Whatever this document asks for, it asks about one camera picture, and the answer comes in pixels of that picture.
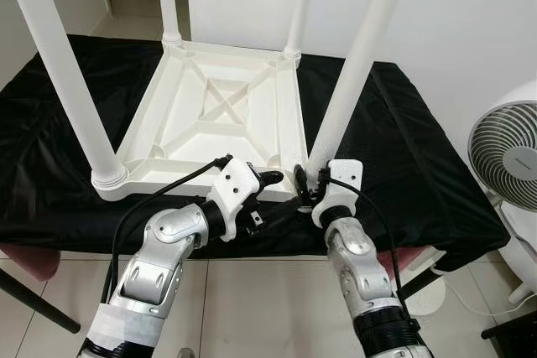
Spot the dark pink stool seat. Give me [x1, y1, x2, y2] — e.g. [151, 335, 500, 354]
[0, 245, 61, 282]

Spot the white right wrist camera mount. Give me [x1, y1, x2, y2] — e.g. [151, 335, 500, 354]
[312, 159, 364, 229]

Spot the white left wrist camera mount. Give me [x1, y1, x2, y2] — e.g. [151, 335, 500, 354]
[206, 159, 263, 243]

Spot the round extension cord reel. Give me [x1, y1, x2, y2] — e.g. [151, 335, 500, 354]
[399, 245, 450, 317]

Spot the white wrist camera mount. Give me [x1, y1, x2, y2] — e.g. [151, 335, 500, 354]
[206, 159, 263, 243]
[312, 159, 364, 229]

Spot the white plastic table top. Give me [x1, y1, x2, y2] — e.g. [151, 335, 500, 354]
[92, 39, 311, 202]

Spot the white floor fan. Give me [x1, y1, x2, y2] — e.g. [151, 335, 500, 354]
[467, 81, 537, 304]

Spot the black tablecloth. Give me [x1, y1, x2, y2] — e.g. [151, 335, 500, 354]
[0, 34, 511, 273]

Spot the black table frame leg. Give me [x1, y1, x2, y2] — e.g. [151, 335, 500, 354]
[0, 270, 81, 334]
[394, 266, 446, 302]

